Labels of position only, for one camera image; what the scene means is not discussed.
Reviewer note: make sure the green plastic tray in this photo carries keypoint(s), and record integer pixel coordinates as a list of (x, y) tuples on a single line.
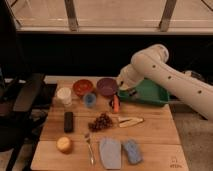
[(147, 92)]

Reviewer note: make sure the purple bowl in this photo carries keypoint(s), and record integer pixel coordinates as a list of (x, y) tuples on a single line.
[(107, 87)]

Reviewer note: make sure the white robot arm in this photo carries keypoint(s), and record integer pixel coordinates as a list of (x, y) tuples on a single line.
[(151, 63)]

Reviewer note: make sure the small blue cup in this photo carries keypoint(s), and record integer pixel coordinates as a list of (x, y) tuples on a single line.
[(89, 100)]

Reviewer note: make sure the black rectangular block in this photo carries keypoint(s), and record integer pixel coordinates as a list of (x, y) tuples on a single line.
[(68, 122)]

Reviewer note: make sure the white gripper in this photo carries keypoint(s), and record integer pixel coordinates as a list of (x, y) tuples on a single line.
[(126, 82)]

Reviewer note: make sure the grey folded cloth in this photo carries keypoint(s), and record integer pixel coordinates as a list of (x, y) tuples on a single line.
[(110, 153)]

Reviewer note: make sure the grey pot with lid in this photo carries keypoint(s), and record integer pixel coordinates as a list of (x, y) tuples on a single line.
[(194, 74)]

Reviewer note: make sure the peeled yellow banana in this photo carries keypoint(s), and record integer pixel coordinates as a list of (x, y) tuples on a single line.
[(129, 121)]

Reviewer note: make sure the black office chair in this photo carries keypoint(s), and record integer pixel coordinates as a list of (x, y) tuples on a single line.
[(17, 125)]

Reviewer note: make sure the metal spoon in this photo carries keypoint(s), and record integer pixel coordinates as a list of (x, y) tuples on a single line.
[(87, 139)]

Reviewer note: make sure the yellow apple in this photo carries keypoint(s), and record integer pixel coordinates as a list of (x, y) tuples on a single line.
[(64, 145)]

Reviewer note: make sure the white plastic cup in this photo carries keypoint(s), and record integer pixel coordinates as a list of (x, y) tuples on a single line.
[(64, 95)]

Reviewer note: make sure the orange bowl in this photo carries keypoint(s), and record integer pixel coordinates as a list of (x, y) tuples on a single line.
[(82, 86)]

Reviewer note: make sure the bunch of dark grapes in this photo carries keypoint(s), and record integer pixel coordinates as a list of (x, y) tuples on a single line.
[(100, 123)]

